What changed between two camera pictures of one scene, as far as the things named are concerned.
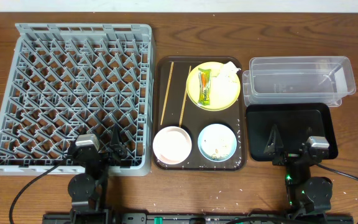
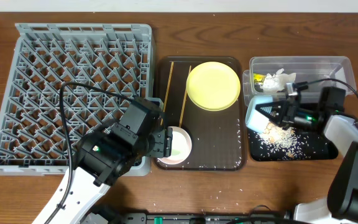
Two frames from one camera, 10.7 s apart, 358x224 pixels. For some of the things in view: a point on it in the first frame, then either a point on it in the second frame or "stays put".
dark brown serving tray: [195, 119] stays put
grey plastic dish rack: [67, 79] stays put
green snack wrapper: [204, 76] → [258, 79]
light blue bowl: [217, 142] → [255, 119]
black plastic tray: [294, 122] stays put
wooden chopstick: [167, 91] stays put
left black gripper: [101, 155] → [161, 142]
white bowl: [172, 145] stays put
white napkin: [227, 74] → [277, 81]
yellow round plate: [224, 91] stays put
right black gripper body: [293, 156] → [286, 112]
